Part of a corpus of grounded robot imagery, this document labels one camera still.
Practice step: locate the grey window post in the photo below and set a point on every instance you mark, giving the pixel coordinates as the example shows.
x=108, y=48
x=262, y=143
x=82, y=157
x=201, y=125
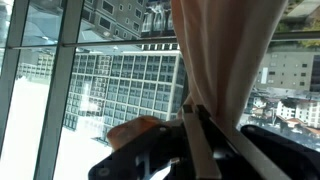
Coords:
x=56, y=100
x=13, y=66

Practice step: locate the beige cloth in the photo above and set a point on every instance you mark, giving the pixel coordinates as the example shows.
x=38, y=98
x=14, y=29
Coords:
x=223, y=56

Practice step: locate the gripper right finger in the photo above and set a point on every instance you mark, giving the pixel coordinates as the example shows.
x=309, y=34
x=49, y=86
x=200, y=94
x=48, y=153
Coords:
x=253, y=156

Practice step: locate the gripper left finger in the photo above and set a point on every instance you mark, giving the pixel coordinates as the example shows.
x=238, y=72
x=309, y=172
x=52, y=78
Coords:
x=201, y=150

